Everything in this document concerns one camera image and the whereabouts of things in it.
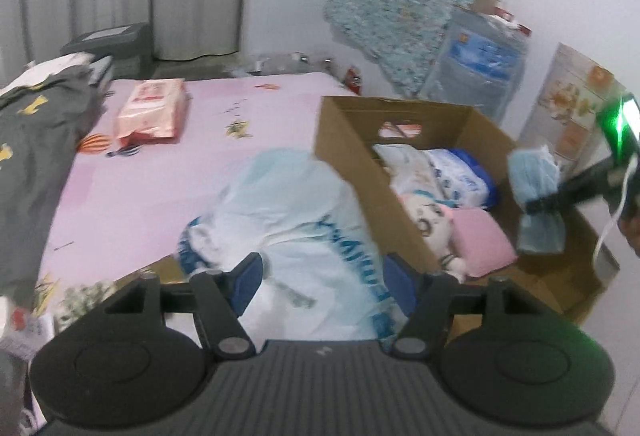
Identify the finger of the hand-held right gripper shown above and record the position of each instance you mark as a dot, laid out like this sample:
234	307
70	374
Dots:
575	190

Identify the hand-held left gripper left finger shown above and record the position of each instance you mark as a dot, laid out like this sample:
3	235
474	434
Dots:
247	281

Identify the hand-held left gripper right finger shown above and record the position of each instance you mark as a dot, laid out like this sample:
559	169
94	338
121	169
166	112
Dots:
397	281

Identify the blue face mask bundle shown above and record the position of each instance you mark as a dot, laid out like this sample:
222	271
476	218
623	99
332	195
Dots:
532	176

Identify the pink plush toy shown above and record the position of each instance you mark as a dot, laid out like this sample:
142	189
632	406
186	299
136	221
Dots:
430	221

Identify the white plastic bag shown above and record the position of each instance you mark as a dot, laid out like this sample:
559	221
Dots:
300	226

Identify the blue white wipes pack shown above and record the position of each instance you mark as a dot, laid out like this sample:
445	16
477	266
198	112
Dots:
460	176

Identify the brown cardboard box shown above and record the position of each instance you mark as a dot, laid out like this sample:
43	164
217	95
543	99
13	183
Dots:
350	166

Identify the floral patterned board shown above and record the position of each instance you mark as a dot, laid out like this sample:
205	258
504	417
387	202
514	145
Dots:
565	101

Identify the blue water jug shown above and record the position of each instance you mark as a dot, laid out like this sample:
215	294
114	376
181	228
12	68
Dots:
470	61

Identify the floral print tissue pack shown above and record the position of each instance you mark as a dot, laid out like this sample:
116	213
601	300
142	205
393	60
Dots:
80	301

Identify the pink tissue pack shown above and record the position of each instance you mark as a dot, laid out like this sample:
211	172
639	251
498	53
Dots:
150	108

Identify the red bottle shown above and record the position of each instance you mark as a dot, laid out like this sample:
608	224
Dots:
352	81

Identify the clear plastic bottles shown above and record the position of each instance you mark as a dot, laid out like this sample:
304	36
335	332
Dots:
290	63

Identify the white red printed box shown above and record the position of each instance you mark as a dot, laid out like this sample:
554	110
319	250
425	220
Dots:
25	336

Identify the grey garment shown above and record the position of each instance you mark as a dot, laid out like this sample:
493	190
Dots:
35	166

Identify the grey storage bin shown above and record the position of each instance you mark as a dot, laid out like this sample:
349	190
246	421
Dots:
110	41

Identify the white garment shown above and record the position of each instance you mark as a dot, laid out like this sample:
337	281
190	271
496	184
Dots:
55	66

